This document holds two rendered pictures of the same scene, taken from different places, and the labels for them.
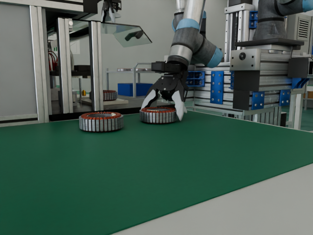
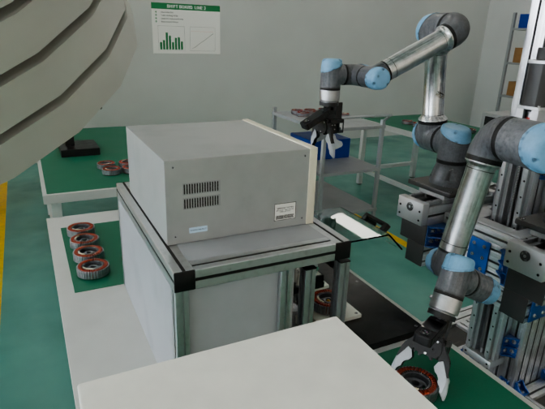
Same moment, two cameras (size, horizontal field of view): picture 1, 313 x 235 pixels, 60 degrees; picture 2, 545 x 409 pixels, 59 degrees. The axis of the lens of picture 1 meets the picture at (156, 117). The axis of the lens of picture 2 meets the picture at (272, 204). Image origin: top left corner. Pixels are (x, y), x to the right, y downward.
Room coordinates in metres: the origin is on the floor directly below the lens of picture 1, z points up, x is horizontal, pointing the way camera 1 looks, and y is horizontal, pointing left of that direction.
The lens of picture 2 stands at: (-0.23, 0.25, 1.58)
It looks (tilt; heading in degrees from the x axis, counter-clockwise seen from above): 19 degrees down; 6
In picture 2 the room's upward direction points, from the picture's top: 2 degrees clockwise
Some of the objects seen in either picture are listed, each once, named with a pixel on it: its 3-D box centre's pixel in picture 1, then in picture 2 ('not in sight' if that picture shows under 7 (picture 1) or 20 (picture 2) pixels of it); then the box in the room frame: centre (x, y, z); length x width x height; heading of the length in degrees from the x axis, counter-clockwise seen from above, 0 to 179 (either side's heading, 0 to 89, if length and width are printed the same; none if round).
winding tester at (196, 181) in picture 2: not in sight; (214, 171); (1.04, 0.56, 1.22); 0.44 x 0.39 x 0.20; 33
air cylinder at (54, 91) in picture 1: (52, 93); not in sight; (1.23, 0.47, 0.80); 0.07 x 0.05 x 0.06; 33
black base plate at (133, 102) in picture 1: (90, 102); (303, 296); (1.20, 0.30, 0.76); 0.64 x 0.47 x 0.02; 33
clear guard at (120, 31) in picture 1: (100, 35); (332, 234); (1.10, 0.22, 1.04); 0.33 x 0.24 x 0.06; 123
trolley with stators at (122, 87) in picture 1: (138, 98); (323, 163); (4.00, 0.27, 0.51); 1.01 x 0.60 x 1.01; 33
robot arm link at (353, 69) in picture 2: not in sight; (357, 75); (1.64, 0.16, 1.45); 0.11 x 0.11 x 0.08; 28
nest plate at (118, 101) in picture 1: (103, 101); (328, 308); (1.11, 0.22, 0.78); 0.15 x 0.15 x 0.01; 33
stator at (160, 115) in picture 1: (158, 114); (414, 385); (0.80, -0.01, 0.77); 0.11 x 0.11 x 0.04
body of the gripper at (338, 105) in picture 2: (111, 0); (329, 118); (1.61, 0.25, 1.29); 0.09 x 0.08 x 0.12; 126
